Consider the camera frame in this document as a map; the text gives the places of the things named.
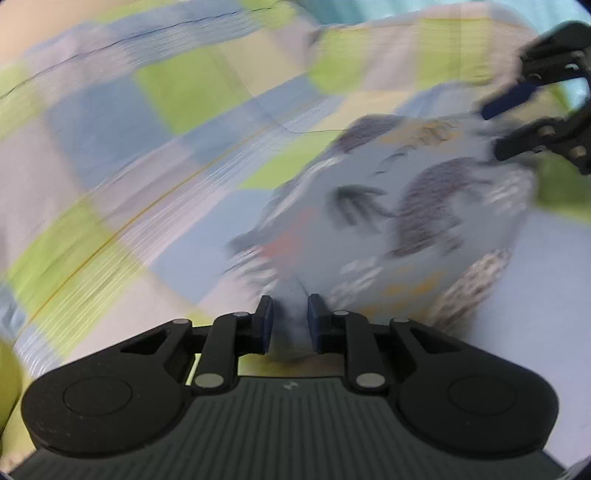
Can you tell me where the blue patterned garment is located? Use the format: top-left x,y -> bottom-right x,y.
225,114 -> 539,367

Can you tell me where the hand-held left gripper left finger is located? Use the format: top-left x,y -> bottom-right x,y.
121,295 -> 275,394

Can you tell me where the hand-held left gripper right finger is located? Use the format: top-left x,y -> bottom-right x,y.
307,294 -> 463,394

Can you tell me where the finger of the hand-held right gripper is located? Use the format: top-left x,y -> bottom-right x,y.
494,99 -> 591,176
480,21 -> 591,121

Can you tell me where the yellow-green bed cover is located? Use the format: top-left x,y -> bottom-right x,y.
0,339 -> 26,435

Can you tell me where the checkered bed sheet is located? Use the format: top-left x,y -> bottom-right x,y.
0,0 -> 591,467

